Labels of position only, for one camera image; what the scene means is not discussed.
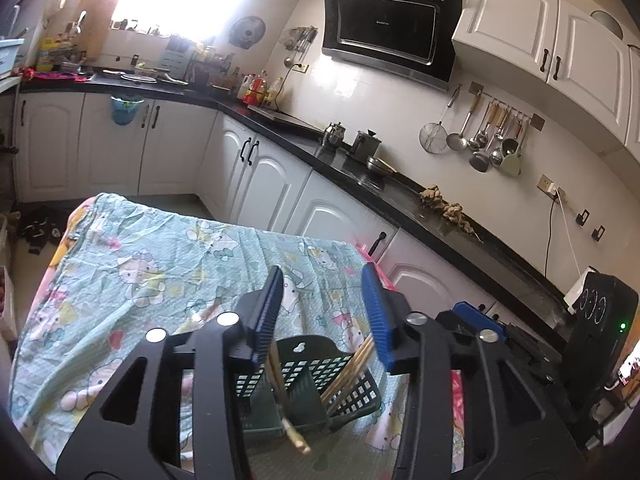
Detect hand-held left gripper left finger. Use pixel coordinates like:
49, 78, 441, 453
56, 265, 286, 480

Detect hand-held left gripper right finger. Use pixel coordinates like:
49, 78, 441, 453
360, 262, 585, 480

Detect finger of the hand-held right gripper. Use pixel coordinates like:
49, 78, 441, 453
436, 301, 506, 343

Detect pile of wooden chopsticks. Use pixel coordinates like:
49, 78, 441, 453
264, 332, 377, 457

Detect green perforated utensil basket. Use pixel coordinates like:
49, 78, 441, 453
235, 335, 384, 434

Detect cartoon printed tablecloth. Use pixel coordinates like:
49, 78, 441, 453
10, 192, 467, 476

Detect dried ginger roots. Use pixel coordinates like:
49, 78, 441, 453
419, 184, 484, 242

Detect black countertop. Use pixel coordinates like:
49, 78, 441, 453
20, 66, 587, 332

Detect white lower cabinets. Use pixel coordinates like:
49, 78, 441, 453
15, 91, 568, 347

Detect white cabinets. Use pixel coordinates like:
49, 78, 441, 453
451, 0, 640, 162
15, 91, 568, 347

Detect dark slotted spoon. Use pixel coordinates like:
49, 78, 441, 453
469, 105, 494, 174

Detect green spatula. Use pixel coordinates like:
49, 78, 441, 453
499, 120, 527, 177

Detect steel bowl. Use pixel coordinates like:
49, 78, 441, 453
365, 155, 399, 176

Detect steel ladle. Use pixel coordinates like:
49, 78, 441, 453
445, 102, 476, 152

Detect steel canister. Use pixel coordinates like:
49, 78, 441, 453
349, 129, 382, 162

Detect steel teapot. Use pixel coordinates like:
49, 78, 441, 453
322, 120, 347, 147

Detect black induction cooktop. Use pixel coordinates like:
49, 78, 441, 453
247, 104, 327, 134

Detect group of condiment bottles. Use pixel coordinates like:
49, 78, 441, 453
237, 69, 287, 111

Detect dark shoes pile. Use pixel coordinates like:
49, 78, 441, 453
17, 204, 67, 257

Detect blue hanging bag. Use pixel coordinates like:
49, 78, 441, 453
110, 95, 145, 126

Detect countertop spice rack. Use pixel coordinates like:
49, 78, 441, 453
194, 42, 236, 89

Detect white upper cabinets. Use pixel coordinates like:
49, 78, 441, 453
451, 0, 640, 162

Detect black range hood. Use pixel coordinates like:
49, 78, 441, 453
320, 0, 464, 92

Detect red cloth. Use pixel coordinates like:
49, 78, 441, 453
22, 69, 89, 84

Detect wooden cutting board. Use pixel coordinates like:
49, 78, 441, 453
77, 0, 120, 59

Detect blue plastic box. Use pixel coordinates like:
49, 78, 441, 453
0, 37, 25, 79

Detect black power cable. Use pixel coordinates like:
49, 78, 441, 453
543, 195, 564, 279

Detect white cable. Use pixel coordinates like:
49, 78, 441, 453
555, 195, 584, 282

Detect wall socket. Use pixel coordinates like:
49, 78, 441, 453
537, 173, 567, 199

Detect wire skimmer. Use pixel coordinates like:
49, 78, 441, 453
418, 85, 464, 154

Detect wall utensil rail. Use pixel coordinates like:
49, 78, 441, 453
468, 82, 546, 129

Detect wall rack with tools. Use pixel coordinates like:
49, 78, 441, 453
279, 25, 319, 69

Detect small wall fan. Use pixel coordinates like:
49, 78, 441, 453
229, 15, 266, 51

